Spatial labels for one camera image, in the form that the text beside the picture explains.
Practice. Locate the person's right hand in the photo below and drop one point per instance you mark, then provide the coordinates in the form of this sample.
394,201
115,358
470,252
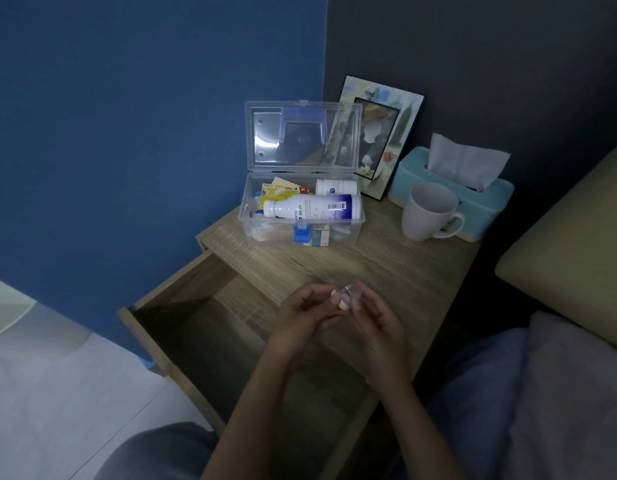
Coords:
381,339

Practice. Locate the person's left hand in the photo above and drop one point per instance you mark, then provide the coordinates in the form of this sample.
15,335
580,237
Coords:
299,319

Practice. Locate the person's right thumb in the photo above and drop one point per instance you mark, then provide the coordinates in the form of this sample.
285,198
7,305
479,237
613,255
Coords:
341,322

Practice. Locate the person's left thumb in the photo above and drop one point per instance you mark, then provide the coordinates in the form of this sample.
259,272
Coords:
328,319

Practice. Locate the person's left forearm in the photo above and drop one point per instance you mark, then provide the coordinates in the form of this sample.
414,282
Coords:
253,419

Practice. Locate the person's right forearm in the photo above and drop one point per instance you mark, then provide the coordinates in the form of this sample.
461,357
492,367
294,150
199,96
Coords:
418,429

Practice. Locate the wooden nightstand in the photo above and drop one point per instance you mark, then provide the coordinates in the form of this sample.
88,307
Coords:
348,274

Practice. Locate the small white medicine box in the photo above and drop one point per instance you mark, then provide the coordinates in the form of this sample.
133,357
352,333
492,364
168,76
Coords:
316,236

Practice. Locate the open wooden drawer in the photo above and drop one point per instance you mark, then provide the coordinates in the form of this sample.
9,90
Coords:
228,344

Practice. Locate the large white bottle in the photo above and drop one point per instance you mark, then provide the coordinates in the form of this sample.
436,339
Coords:
313,207

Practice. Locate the small white bottle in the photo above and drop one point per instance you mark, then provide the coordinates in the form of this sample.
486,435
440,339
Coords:
336,187

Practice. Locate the yellow medicine packet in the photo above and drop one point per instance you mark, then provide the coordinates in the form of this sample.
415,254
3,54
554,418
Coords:
279,191

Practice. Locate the white mug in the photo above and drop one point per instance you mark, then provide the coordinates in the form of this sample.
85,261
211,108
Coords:
428,212

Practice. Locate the clear plastic storage box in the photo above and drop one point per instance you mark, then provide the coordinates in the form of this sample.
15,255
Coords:
302,179

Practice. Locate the teal tissue box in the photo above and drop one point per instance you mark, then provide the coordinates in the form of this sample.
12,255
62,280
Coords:
448,199

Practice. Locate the white tissue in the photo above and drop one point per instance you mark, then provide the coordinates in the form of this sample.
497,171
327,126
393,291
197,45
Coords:
466,162

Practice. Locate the grey blanket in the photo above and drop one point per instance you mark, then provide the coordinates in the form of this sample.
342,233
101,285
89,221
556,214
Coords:
553,404

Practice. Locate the picture frame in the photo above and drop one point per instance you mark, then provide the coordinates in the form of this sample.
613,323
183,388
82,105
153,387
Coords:
378,134

